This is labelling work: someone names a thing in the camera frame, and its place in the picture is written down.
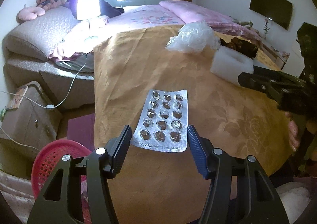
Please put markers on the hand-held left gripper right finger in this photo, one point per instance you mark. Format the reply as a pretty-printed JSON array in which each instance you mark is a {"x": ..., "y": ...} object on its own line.
[{"x": 195, "y": 149}]

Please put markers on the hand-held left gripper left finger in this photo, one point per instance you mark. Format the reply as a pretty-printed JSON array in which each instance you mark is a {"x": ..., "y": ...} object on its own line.
[{"x": 122, "y": 144}]

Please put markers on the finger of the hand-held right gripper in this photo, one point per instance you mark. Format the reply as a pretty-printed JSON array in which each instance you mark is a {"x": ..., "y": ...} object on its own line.
[
  {"x": 277, "y": 75},
  {"x": 257, "y": 84}
]

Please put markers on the white foam block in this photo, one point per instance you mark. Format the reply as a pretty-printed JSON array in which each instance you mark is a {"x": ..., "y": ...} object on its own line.
[{"x": 227, "y": 62}]

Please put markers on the silver blister pack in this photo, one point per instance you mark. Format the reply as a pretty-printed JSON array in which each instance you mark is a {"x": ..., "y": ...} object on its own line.
[{"x": 161, "y": 114}]

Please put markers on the pink plastic basket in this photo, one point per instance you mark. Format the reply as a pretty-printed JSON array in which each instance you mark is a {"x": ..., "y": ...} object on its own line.
[{"x": 54, "y": 157}]

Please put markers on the person's right hand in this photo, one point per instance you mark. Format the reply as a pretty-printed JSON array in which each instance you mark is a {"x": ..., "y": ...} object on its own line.
[{"x": 294, "y": 137}]

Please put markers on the dark brown torn paper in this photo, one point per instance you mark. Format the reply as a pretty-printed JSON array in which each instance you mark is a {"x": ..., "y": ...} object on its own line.
[{"x": 237, "y": 46}]

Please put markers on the red rose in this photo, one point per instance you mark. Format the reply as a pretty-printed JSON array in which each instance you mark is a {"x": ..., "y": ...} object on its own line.
[{"x": 266, "y": 22}]

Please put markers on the crumpled clear plastic bag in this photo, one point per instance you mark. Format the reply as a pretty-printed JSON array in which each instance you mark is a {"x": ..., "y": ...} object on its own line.
[{"x": 193, "y": 38}]

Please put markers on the pink quilt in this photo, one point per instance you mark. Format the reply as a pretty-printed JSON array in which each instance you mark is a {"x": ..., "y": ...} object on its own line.
[{"x": 198, "y": 12}]

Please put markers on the grey nightstand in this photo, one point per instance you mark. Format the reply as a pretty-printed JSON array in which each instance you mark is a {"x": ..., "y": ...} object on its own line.
[{"x": 29, "y": 124}]

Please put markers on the white garment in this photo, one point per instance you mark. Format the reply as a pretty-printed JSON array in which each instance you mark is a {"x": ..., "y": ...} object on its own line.
[{"x": 294, "y": 199}]

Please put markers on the pink ruffled pillow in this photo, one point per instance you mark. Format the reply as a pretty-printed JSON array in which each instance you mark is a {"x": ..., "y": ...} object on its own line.
[{"x": 71, "y": 43}]

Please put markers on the colourful book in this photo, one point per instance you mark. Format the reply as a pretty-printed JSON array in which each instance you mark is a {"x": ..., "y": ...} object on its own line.
[{"x": 17, "y": 98}]

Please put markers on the pale patterned curtain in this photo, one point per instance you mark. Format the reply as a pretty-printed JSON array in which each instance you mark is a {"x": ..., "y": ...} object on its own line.
[{"x": 14, "y": 186}]

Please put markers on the small green object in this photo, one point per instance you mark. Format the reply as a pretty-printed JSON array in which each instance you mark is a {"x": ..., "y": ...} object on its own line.
[{"x": 2, "y": 114}]

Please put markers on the floral bed sheet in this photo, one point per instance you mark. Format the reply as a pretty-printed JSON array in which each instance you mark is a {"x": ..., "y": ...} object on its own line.
[{"x": 143, "y": 17}]

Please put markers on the dark purple clothing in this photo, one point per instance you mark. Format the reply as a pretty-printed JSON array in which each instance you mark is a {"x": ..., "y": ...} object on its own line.
[{"x": 111, "y": 10}]

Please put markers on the grey patterned headboard cushion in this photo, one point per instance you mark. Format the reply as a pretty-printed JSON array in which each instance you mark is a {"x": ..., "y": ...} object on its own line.
[{"x": 47, "y": 33}]

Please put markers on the white shade table lamp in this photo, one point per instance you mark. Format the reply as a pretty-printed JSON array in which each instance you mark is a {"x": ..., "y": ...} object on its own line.
[{"x": 88, "y": 5}]

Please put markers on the pink neck pillow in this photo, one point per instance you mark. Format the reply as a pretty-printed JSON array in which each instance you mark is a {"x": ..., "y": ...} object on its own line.
[{"x": 29, "y": 13}]

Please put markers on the black wall television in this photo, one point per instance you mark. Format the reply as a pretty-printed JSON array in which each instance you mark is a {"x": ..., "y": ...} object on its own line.
[{"x": 271, "y": 8}]

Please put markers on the grey upholstered bed frame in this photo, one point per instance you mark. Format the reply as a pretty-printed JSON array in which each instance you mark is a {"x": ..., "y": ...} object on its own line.
[{"x": 49, "y": 75}]

